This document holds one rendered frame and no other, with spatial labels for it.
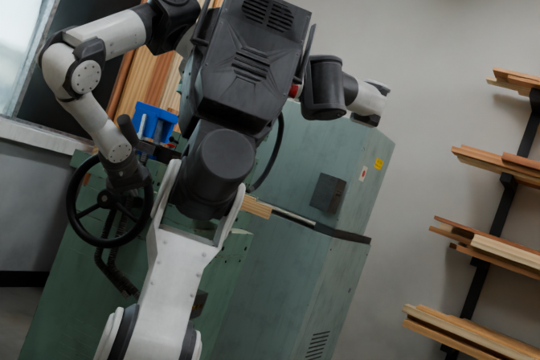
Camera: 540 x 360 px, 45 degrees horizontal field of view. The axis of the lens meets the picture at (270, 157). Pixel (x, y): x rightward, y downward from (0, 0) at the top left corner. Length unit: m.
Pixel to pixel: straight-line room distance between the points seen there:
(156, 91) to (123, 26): 2.47
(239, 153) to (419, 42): 3.38
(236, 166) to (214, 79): 0.23
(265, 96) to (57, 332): 1.19
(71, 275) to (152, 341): 0.93
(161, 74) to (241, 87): 2.58
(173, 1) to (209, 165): 0.46
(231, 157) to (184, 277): 0.29
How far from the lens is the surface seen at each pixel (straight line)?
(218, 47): 1.43
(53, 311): 2.29
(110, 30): 1.50
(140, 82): 3.79
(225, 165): 1.26
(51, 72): 1.49
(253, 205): 2.14
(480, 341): 3.77
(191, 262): 1.42
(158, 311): 1.38
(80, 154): 2.26
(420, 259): 4.30
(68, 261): 2.26
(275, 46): 1.46
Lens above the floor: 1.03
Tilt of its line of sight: 2 degrees up
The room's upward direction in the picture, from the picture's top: 20 degrees clockwise
